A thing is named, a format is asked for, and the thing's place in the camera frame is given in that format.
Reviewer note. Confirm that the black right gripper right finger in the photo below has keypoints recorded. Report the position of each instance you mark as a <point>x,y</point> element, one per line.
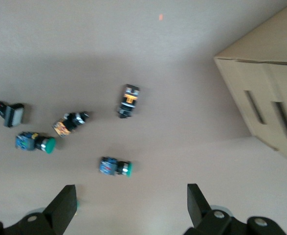
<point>202,218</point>

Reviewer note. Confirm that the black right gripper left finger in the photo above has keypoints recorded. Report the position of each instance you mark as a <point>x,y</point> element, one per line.
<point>60,210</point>

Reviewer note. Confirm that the green push button grey block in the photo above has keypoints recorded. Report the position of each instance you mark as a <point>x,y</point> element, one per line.
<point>109,166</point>
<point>26,143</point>

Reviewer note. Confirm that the black square button red terminals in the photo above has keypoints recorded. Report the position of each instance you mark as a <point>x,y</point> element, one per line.
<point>12,115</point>

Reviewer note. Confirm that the brown cardboard box with slots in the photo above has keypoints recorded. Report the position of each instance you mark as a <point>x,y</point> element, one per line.
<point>268,61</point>

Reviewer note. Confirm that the tiny orange scrap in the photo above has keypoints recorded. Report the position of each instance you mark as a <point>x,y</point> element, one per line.
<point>161,17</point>

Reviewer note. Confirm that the black selector switch orange block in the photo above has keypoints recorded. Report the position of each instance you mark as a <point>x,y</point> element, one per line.
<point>128,100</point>
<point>65,126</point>

